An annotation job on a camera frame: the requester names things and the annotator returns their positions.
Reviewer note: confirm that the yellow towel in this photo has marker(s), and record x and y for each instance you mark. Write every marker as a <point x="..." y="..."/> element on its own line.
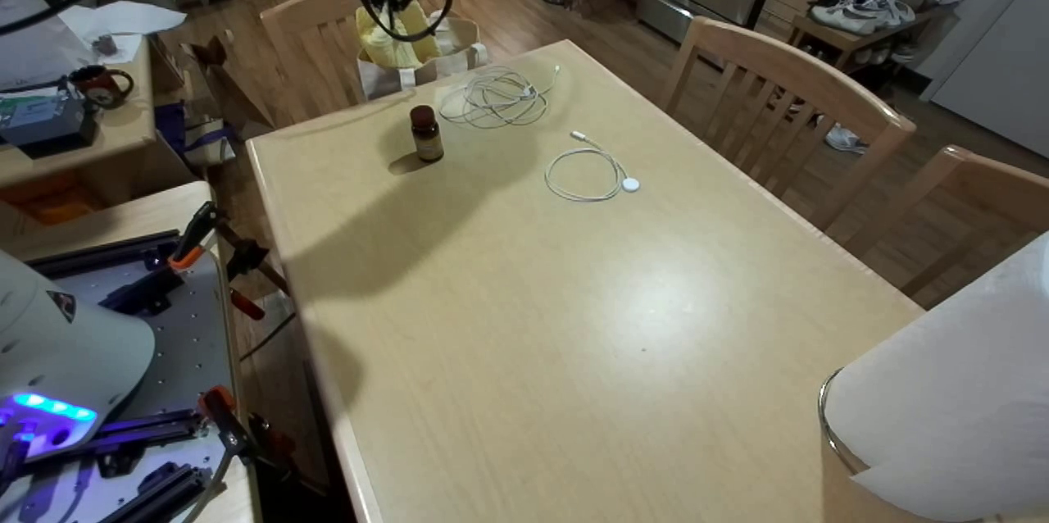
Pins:
<point x="385" y="43"/>

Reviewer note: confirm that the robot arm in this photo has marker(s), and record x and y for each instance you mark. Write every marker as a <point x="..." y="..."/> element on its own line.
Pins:
<point x="57" y="343"/>

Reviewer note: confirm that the wooden chair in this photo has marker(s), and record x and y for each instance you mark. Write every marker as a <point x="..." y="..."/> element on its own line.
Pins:
<point x="762" y="64"/>
<point x="967" y="179"/>
<point x="315" y="39"/>

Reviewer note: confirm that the white tote bag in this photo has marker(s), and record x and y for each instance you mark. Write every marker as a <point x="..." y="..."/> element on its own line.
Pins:
<point x="447" y="56"/>

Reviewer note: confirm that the blue bag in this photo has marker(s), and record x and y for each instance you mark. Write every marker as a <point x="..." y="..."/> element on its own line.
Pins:
<point x="197" y="138"/>

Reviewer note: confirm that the paper towel roll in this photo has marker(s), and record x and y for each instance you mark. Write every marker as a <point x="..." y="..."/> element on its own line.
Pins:
<point x="967" y="392"/>

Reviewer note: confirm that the brown glass bottle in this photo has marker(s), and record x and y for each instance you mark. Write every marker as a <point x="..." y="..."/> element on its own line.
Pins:
<point x="426" y="138"/>

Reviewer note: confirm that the white paper sheet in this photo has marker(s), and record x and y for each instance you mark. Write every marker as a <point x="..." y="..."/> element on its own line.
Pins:
<point x="123" y="19"/>

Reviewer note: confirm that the wooden side table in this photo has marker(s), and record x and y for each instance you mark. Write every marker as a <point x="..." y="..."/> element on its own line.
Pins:
<point x="123" y="134"/>

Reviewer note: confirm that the dark red mug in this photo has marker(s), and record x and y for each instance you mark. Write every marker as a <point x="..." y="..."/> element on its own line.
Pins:
<point x="100" y="85"/>

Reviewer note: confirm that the orange and black clamp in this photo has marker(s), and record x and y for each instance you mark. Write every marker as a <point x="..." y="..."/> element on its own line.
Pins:
<point x="225" y="416"/>
<point x="192" y="236"/>

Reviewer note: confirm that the grey electronics box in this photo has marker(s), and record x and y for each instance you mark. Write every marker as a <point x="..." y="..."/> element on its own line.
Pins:
<point x="45" y="123"/>

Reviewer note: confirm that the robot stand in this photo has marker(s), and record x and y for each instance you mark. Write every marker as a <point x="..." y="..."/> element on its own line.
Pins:
<point x="192" y="343"/>

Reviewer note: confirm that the wooden shoe rack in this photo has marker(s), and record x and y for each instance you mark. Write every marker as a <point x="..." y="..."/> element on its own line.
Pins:
<point x="852" y="43"/>

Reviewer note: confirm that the row of shoes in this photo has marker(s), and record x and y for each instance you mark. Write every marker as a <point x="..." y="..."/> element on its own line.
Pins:
<point x="860" y="11"/>

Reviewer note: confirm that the white sneaker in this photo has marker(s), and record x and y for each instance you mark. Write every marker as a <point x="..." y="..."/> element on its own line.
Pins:
<point x="844" y="139"/>

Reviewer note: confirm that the white refrigerator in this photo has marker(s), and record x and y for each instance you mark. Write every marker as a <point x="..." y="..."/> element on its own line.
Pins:
<point x="1000" y="31"/>

